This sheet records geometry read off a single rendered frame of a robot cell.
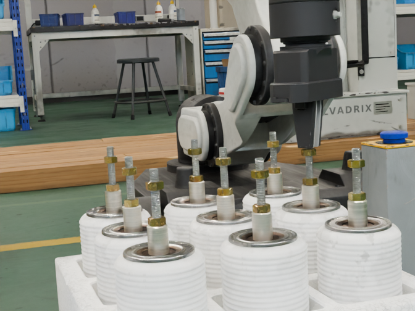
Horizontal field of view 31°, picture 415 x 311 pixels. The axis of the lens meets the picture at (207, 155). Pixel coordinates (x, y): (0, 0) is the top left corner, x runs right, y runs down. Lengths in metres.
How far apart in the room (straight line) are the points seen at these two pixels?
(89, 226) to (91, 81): 8.30
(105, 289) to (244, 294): 0.18
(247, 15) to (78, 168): 1.53
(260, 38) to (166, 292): 0.64
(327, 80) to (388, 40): 2.39
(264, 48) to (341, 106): 1.91
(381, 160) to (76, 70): 8.26
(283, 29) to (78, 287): 0.40
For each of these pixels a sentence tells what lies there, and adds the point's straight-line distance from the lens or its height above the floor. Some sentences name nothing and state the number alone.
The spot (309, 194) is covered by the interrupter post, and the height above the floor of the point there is 0.27.
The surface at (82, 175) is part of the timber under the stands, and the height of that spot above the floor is 0.04.
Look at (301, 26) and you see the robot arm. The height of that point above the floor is 0.48.
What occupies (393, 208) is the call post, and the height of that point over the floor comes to 0.23.
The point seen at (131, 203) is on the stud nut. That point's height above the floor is 0.29.
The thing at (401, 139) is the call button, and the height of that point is 0.32.
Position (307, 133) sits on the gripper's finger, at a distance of 0.94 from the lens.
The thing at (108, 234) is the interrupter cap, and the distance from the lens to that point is 0.87.
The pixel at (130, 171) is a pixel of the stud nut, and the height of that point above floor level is 0.32.
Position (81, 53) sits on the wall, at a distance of 9.24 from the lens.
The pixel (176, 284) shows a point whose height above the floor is 0.23.
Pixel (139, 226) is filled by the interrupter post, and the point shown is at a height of 0.26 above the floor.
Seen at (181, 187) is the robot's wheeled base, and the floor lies 0.21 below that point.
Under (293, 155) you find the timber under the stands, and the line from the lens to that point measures 3.01.
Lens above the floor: 0.45
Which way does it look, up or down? 8 degrees down
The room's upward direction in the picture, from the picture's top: 3 degrees counter-clockwise
